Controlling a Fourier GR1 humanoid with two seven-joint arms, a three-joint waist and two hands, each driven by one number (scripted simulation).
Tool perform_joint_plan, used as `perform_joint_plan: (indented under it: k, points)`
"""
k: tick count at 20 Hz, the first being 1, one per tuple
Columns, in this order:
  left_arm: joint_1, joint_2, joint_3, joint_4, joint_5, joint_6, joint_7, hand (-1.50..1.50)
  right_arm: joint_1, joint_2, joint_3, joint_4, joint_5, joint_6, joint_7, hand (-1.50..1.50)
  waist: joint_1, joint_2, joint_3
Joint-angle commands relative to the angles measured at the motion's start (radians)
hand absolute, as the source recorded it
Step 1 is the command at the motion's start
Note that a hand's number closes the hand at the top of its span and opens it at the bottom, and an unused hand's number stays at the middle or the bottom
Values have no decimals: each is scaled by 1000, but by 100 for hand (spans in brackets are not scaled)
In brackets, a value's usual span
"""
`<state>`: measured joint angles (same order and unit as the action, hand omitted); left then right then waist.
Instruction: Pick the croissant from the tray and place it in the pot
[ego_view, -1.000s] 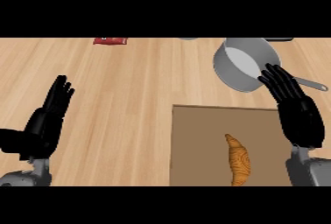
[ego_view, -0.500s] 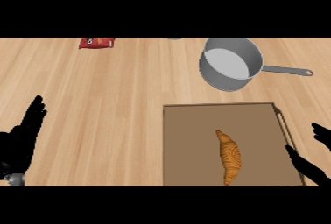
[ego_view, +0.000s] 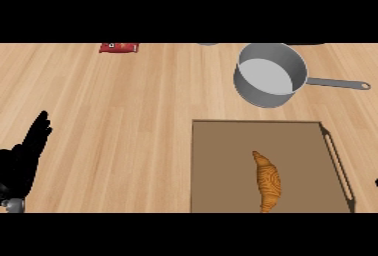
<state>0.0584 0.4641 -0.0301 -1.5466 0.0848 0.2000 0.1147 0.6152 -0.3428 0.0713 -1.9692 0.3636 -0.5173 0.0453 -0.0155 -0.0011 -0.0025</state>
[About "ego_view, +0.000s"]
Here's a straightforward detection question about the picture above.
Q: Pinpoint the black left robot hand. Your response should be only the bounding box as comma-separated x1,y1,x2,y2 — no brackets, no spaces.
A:
0,110,55,202

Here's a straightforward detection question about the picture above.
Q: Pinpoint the orange croissant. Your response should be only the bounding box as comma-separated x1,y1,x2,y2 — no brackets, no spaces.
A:
251,150,284,214

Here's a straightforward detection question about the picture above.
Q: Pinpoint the brown wooden tray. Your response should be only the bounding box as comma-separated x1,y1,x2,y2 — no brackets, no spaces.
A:
189,119,358,214

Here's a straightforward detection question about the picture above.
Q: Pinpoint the grey metal pot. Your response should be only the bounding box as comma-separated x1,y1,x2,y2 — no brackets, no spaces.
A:
232,42,373,109

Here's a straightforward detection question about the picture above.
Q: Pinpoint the red snack bag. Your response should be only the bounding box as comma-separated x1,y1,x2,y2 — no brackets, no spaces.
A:
98,42,141,54

